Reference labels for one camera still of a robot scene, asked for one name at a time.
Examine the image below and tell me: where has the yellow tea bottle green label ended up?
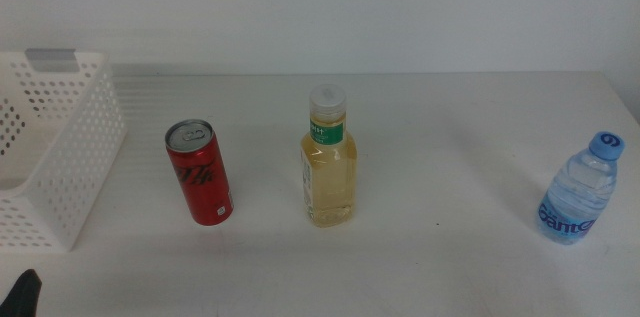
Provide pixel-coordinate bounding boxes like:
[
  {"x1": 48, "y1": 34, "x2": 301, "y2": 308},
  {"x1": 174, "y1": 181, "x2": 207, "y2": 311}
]
[{"x1": 299, "y1": 83, "x2": 359, "y2": 229}]

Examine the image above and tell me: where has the white perforated plastic basket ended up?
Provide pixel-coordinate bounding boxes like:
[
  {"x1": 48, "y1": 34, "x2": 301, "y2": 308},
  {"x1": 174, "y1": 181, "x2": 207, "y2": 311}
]
[{"x1": 0, "y1": 48, "x2": 129, "y2": 253}]

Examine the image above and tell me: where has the red cola can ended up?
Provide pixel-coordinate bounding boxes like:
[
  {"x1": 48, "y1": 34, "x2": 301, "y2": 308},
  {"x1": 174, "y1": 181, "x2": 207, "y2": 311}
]
[{"x1": 164, "y1": 118, "x2": 235, "y2": 227}]

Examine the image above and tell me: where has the clear water bottle blue cap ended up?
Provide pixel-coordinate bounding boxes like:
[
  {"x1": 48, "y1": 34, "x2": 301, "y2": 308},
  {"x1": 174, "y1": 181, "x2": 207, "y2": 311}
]
[{"x1": 537, "y1": 130, "x2": 626, "y2": 247}]

